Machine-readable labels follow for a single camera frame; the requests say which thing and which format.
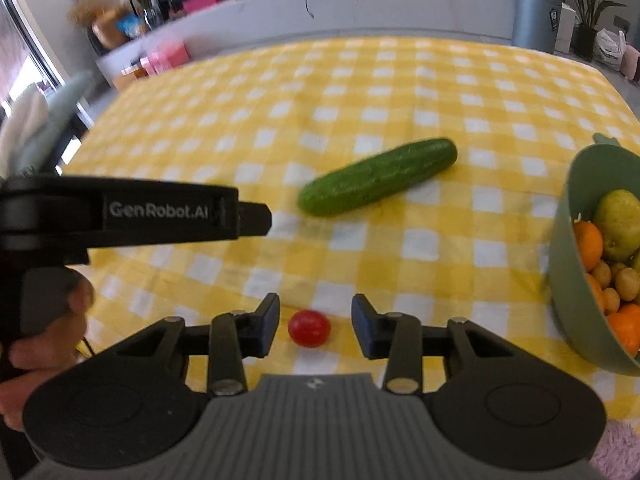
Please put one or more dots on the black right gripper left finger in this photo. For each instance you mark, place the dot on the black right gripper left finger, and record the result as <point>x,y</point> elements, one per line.
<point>225,342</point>

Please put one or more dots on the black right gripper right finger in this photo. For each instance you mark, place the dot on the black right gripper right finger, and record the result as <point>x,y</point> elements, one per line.
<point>404,342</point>

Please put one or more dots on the red cherry tomato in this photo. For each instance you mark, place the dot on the red cherry tomato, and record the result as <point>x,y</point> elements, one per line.
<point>309,329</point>

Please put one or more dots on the green cucumber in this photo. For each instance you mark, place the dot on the green cucumber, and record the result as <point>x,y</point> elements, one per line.
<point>377,177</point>

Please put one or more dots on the person left hand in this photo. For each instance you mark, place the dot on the person left hand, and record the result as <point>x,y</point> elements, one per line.
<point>44,356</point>

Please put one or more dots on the yellow white checkered tablecloth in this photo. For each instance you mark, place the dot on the yellow white checkered tablecloth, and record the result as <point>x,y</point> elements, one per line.
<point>470,243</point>

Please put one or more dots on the orange tangerine lower left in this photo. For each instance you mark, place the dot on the orange tangerine lower left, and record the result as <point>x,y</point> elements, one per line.
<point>597,292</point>

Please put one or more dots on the orange tangerine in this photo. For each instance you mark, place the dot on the orange tangerine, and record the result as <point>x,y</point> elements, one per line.
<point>589,242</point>
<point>597,292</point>
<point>625,325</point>

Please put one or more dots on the orange tangerine upper left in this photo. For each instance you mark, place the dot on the orange tangerine upper left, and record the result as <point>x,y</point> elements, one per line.
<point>589,242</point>

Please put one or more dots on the pink box left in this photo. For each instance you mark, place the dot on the pink box left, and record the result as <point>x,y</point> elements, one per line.
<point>165,57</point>

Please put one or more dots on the orange tangerine lower right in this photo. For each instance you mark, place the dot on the orange tangerine lower right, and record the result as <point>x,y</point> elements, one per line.
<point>625,325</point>

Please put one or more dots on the purple fluffy cloth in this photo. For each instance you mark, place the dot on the purple fluffy cloth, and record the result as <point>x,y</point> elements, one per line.
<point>617,455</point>

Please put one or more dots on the yellow-green pear left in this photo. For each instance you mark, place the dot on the yellow-green pear left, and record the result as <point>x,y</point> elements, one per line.
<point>617,218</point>

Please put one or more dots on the green plastic bowl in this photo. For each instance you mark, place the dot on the green plastic bowl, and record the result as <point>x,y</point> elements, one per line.
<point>601,167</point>

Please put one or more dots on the white long tv cabinet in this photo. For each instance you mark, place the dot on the white long tv cabinet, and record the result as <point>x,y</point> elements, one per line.
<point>236,25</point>

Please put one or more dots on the potted green plant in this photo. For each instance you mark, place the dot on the potted green plant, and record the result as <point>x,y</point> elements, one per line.
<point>588,14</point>

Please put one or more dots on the white plastic bag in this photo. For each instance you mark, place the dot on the white plastic bag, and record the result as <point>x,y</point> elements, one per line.
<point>609,48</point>

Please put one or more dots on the pink small heater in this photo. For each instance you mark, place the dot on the pink small heater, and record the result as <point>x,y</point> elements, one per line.
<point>630,65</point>

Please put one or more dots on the grey-blue trash bin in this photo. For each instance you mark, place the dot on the grey-blue trash bin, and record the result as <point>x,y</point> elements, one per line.
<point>536,24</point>

